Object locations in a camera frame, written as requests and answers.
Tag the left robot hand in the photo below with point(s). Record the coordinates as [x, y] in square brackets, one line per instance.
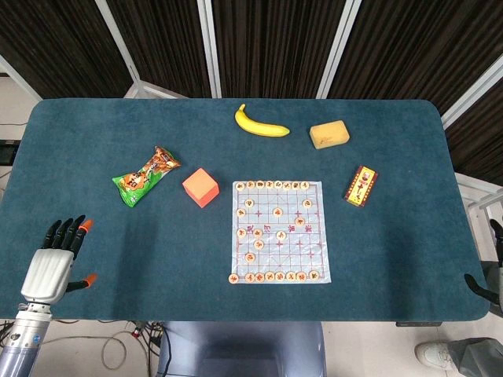
[45, 271]

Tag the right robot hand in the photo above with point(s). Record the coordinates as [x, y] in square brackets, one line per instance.
[477, 288]

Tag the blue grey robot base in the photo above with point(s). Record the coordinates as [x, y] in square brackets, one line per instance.
[243, 349]

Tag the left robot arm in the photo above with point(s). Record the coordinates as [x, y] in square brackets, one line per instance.
[23, 337]

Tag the black desk control panel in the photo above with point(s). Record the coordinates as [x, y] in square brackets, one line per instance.
[418, 324]

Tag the white sneaker shoe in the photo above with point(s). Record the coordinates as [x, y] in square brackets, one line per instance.
[432, 355]

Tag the blue felt table mat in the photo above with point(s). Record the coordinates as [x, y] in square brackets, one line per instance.
[157, 255]

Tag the black box on floor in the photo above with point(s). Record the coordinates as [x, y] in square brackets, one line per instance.
[7, 152]

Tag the green orange snack bag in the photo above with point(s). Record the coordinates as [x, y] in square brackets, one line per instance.
[145, 176]

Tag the dark slatted partition panel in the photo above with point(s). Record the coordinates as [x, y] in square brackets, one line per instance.
[165, 39]
[412, 47]
[59, 39]
[275, 39]
[479, 141]

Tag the red yellow card box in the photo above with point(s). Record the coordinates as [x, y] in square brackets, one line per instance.
[361, 186]

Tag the orange foam cube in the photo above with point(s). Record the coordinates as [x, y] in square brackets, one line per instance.
[200, 186]

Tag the plastic xiangqi board sheet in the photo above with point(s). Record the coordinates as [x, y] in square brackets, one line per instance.
[292, 253]

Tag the white partition foot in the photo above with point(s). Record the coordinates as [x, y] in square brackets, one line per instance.
[157, 91]

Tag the yellow sponge block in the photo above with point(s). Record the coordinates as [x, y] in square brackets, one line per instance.
[329, 134]

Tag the yellow banana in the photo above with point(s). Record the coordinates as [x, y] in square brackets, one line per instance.
[257, 127]

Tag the white metal frame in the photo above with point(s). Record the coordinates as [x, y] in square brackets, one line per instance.
[477, 192]

